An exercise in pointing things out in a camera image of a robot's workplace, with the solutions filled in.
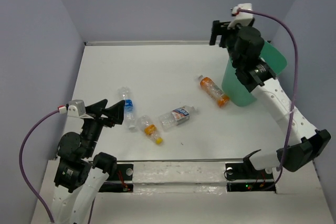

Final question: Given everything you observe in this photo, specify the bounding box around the white blue label bottle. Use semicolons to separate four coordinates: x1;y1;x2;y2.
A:
158;105;199;131

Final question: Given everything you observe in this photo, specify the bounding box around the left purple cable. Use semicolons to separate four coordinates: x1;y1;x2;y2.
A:
18;108;67;223

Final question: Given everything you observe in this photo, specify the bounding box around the blue label clear bottle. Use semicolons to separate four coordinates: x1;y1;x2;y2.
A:
118;87;136;131

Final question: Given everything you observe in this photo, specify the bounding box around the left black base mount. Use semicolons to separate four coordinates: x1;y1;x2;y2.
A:
99;163;134;193

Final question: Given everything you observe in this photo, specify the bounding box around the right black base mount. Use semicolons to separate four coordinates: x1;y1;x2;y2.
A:
224;150;276;193

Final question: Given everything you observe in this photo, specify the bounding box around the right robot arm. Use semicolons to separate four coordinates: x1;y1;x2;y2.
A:
209;20;331;178

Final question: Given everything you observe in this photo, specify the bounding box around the green plastic bin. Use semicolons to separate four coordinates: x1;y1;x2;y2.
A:
222;41;287;107

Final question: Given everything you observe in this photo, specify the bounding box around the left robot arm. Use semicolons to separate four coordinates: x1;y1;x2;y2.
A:
51;99;125;223

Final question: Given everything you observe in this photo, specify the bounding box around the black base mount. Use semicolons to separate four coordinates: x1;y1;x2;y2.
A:
224;150;276;193
99;163;134;193

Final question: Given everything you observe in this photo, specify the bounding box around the white foam strip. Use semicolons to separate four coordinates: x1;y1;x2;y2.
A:
132;162;228;194

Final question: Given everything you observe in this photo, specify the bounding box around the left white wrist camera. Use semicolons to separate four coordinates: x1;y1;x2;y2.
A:
67;100;92;119

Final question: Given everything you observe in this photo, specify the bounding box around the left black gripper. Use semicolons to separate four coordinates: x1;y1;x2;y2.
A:
80;98;126;155

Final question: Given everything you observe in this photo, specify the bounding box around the yellow cap orange label bottle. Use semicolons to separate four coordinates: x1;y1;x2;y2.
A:
137;115;163;145

